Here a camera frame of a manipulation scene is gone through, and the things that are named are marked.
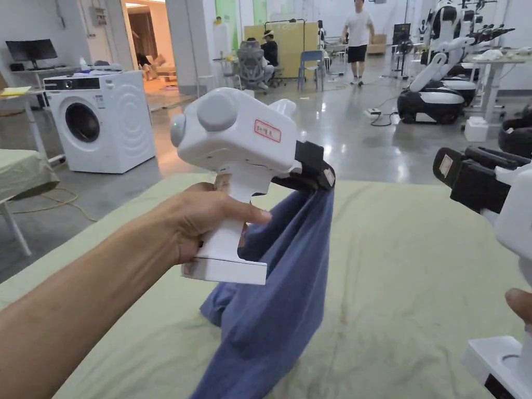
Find dark blue shirt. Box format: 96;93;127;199
199;188;336;399

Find person's left forearm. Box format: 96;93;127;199
0;195;183;399

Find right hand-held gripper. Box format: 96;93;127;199
432;145;532;399

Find person's left hand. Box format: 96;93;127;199
171;181;273;267

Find white table with cloths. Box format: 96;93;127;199
460;47;532;125

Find yellow cable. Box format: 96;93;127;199
11;187;99;223

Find grey office chair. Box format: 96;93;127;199
236;40;271;91

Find black standing fan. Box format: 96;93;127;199
392;39;416;80

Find white foam box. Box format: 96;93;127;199
463;117;488;143

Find bed with pale green sheet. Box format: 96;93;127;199
0;174;532;399

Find white washing machine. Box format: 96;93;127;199
43;70;157;175

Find blue chair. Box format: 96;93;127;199
297;50;325;92

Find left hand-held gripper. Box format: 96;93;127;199
169;87;336;286

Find white and black robot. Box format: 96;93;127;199
437;8;517;110
396;0;467;125

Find person's right hand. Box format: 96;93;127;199
504;288;532;326

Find white table with yellow paper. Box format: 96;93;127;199
0;86;67;165

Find desk with black monitor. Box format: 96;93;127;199
5;39;81;90

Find low table with green sheet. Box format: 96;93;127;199
0;149;61;257

